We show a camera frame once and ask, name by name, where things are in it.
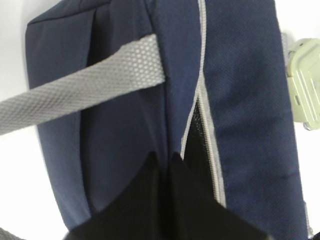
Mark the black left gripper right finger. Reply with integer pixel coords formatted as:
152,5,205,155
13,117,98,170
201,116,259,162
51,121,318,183
168,153,266,240

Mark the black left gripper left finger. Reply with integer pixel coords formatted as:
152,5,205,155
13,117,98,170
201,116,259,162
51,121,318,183
66,152,162,240

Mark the navy insulated lunch bag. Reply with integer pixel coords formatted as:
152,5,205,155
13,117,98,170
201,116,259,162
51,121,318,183
0,0,309,240

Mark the green lidded glass container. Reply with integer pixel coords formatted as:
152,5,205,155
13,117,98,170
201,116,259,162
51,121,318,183
286,38,320,131

